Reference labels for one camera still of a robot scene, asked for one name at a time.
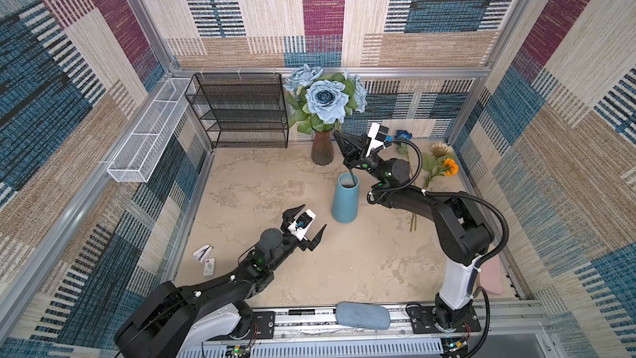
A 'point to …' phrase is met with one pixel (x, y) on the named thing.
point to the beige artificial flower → (430, 161)
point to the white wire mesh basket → (139, 157)
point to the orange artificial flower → (450, 168)
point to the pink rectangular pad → (491, 276)
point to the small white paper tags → (202, 253)
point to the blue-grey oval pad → (362, 315)
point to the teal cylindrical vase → (345, 199)
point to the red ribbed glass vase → (322, 150)
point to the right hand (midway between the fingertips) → (332, 134)
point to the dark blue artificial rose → (403, 134)
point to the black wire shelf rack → (241, 109)
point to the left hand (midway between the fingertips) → (313, 212)
